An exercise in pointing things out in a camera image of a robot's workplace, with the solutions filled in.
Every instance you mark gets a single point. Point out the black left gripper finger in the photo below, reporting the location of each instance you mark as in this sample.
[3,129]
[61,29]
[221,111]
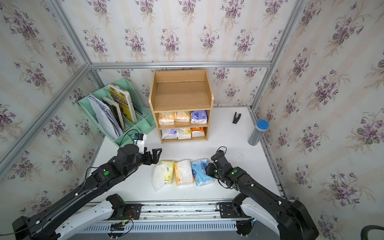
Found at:
[156,152]
[154,158]

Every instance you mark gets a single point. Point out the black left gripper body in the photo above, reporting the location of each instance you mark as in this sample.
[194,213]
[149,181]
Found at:
[145,158]

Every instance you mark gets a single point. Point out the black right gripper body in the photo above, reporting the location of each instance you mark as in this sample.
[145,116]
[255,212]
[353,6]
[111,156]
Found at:
[211,171]

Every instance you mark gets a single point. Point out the yellow green tissue pack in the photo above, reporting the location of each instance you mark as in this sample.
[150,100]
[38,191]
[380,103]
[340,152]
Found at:
[163,174]

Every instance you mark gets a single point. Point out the light blue tissue pack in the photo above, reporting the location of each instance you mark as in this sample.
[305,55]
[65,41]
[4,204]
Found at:
[199,172]

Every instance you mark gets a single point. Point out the pale orange tissue pack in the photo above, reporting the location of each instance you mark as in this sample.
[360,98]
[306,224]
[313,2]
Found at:
[182,116]
[166,118]

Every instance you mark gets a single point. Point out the orange flower tissue pack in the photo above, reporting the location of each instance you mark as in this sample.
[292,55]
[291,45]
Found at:
[183,173]

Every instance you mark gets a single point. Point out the purple bear tissue pack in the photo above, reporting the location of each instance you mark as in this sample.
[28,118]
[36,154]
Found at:
[199,117]

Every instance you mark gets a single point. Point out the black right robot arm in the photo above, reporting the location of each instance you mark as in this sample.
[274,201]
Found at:
[290,220]

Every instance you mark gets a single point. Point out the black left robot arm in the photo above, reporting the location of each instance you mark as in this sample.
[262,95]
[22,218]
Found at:
[57,221]

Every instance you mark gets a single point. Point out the white purple tissue pack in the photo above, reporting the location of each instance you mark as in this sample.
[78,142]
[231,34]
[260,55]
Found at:
[169,134]

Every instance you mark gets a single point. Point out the white yellow tissue pack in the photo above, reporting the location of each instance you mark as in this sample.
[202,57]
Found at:
[184,133]

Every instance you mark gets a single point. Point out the bright orange tissue pack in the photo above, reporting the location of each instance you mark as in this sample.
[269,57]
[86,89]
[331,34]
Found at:
[198,132]

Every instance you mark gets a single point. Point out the wooden three-tier shelf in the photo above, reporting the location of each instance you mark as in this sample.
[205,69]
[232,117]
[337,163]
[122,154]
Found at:
[181,90]

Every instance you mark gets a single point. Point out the black stapler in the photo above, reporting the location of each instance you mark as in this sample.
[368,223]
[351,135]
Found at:
[236,118]

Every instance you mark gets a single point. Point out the blue capped striped cylinder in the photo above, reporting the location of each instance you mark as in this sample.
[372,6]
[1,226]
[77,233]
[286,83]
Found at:
[257,134]

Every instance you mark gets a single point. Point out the white papers in organizer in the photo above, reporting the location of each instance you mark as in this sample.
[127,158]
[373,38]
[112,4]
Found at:
[105,117]

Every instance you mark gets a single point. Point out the grey bound book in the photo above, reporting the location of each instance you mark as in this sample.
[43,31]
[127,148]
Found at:
[116,111]

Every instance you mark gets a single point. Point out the yellow cover book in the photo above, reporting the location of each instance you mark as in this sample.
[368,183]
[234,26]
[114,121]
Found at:
[123,98]

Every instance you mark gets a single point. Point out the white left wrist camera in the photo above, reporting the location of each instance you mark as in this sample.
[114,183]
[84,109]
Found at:
[139,140]

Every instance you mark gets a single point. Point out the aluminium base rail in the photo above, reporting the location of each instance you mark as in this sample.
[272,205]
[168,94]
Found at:
[184,216]

